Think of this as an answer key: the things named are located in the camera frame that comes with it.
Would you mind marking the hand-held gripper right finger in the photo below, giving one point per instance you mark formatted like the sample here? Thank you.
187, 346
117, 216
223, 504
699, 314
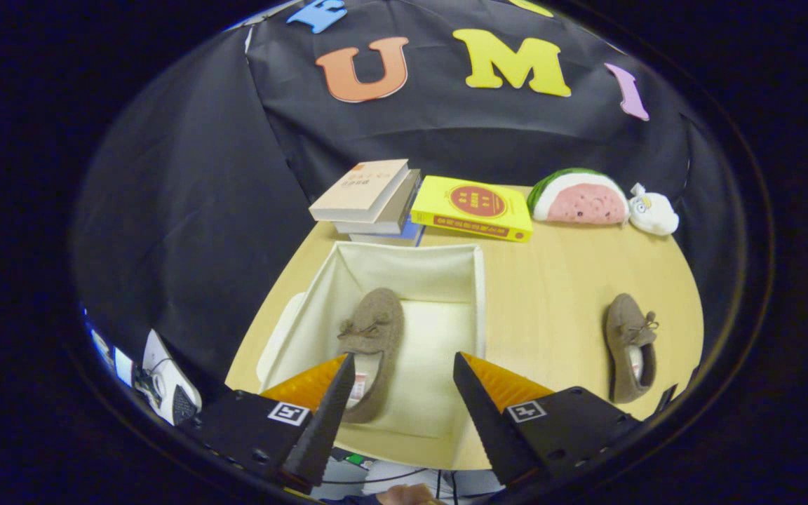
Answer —
488, 421

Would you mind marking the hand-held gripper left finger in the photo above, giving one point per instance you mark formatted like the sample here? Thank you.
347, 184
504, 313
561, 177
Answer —
323, 421

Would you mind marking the cream fabric storage box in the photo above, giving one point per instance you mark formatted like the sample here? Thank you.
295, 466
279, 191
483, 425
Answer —
432, 337

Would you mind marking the brown shoe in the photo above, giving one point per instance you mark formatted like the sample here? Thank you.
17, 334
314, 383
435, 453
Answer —
376, 322
621, 330

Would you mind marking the person's light clothing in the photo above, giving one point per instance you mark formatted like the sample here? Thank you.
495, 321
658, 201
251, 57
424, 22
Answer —
474, 484

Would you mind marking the white and black object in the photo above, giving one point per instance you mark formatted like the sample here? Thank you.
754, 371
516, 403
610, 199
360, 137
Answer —
162, 372

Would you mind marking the blue book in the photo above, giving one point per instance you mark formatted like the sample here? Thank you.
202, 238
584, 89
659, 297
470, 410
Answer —
404, 235

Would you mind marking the yellow book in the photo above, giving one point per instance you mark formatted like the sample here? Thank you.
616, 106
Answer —
474, 203

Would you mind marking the grey book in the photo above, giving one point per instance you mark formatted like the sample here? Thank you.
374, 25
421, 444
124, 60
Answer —
397, 210

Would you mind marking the beige book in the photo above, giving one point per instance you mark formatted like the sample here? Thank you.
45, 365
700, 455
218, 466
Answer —
362, 189

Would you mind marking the watermelon plush toy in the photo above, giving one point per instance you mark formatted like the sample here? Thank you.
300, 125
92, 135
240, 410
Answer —
579, 200

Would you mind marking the black backdrop cloth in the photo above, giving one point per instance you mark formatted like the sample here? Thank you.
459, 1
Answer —
200, 210

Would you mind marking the white plush toy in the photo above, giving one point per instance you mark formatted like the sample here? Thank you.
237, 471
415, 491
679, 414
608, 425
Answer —
653, 214

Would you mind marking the black table edge bracket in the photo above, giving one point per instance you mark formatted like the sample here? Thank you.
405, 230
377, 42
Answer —
667, 400

